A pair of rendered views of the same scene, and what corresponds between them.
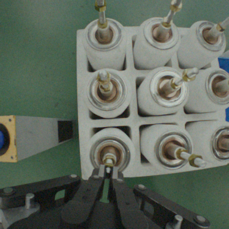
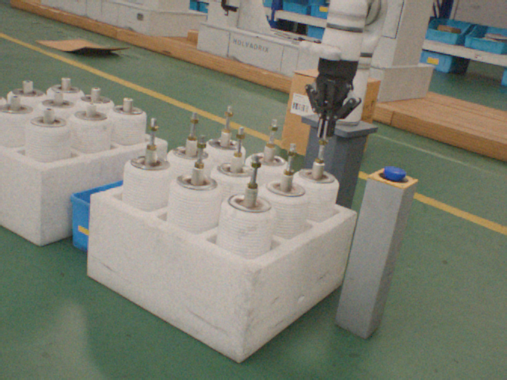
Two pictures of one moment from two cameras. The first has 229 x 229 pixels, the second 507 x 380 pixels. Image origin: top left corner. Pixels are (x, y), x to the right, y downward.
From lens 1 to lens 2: 1.08 m
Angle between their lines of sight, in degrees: 72
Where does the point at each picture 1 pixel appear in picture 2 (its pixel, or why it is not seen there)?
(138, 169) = not seen: hidden behind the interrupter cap
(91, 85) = (294, 194)
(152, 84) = (246, 174)
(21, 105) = not seen: outside the picture
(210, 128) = (225, 153)
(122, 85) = (270, 184)
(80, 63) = (282, 249)
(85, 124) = (320, 225)
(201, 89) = (207, 161)
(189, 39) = (168, 177)
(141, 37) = (218, 191)
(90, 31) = (259, 209)
